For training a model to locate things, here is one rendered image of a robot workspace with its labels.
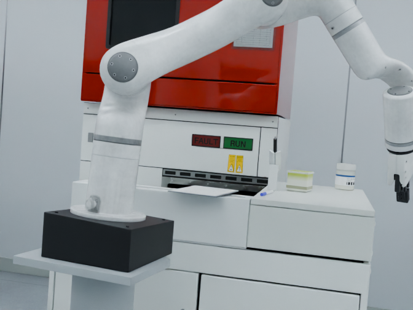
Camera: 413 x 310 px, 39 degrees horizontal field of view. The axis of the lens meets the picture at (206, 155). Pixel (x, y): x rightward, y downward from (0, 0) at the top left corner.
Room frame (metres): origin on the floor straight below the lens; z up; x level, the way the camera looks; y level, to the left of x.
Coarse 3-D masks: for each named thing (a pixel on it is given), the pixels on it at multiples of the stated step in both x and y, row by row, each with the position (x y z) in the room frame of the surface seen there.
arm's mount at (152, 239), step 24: (48, 216) 1.37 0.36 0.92; (72, 216) 1.36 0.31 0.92; (48, 240) 1.36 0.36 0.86; (72, 240) 1.34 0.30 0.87; (96, 240) 1.32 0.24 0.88; (120, 240) 1.29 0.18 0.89; (144, 240) 1.35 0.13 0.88; (168, 240) 1.48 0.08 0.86; (96, 264) 1.31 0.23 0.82; (120, 264) 1.29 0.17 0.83; (144, 264) 1.36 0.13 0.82
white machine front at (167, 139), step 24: (168, 120) 2.36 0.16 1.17; (192, 120) 2.33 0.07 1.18; (216, 120) 2.31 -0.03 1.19; (240, 120) 2.29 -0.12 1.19; (264, 120) 2.27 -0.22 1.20; (144, 144) 2.37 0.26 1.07; (168, 144) 2.35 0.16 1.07; (264, 144) 2.27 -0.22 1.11; (144, 168) 2.37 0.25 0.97; (168, 168) 2.35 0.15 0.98; (192, 168) 2.33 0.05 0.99; (216, 168) 2.31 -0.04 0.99; (264, 168) 2.27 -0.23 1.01
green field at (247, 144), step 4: (224, 140) 2.30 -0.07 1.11; (228, 140) 2.30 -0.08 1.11; (232, 140) 2.29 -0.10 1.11; (236, 140) 2.29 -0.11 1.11; (240, 140) 2.29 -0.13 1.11; (244, 140) 2.28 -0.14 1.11; (248, 140) 2.28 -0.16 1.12; (224, 144) 2.30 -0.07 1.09; (228, 144) 2.30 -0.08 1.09; (232, 144) 2.29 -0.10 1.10; (236, 144) 2.29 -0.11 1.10; (240, 144) 2.29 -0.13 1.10; (244, 144) 2.28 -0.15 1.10; (248, 144) 2.28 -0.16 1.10; (240, 148) 2.29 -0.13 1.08; (244, 148) 2.28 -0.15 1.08; (248, 148) 2.28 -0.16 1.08
